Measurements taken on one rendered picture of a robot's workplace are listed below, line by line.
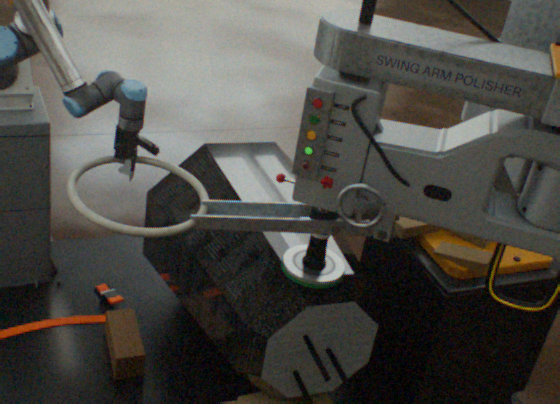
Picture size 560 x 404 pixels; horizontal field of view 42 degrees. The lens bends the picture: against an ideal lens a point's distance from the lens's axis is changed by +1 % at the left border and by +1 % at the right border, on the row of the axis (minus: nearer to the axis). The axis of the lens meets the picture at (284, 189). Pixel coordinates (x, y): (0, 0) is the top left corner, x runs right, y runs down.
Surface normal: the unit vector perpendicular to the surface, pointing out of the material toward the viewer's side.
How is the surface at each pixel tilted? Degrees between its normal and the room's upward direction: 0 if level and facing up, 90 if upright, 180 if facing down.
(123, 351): 0
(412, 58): 90
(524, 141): 90
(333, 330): 90
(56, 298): 0
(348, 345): 90
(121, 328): 0
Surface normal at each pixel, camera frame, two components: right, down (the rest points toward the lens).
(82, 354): 0.15, -0.86
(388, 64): -0.26, 0.44
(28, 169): 0.38, 0.51
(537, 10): -0.61, 0.31
